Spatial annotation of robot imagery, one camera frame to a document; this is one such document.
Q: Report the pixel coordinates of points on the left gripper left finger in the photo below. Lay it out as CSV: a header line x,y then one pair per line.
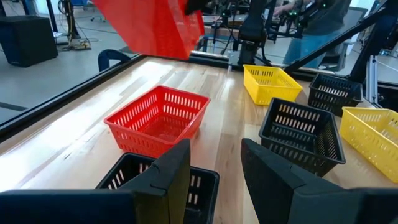
x,y
161,186

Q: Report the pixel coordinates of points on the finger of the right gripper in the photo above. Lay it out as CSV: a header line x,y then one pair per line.
x,y
194,6

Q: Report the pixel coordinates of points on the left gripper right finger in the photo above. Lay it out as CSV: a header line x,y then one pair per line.
x,y
273,193

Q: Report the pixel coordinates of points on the black plastic basket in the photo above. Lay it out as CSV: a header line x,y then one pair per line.
x,y
334,81
298,146
210,199

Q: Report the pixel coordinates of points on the red plastic basket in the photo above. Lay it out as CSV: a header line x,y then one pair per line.
x,y
161,130
149,28

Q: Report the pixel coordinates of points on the yellow plastic basket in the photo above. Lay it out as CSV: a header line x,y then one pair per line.
x,y
270,93
367,146

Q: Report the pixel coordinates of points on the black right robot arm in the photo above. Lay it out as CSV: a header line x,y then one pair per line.
x,y
252,28

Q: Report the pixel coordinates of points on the black table clamp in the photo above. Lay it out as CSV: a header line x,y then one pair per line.
x,y
109,56

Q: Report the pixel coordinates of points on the person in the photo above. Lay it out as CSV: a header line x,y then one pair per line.
x,y
323,21

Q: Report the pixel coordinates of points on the black box cabinet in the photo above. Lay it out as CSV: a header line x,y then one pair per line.
x,y
28,40

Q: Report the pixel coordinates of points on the black aluminium table frame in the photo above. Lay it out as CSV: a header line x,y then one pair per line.
x,y
62,100

